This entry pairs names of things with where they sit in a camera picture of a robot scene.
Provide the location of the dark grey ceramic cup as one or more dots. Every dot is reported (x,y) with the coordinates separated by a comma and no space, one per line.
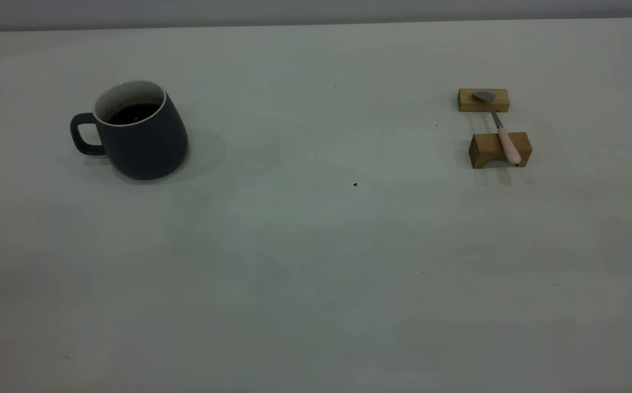
(147,147)

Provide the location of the arched wooden block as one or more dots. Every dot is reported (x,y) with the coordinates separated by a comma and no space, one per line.
(486,146)

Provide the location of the flat rectangular wooden block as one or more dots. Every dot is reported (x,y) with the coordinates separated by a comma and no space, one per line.
(467,101)

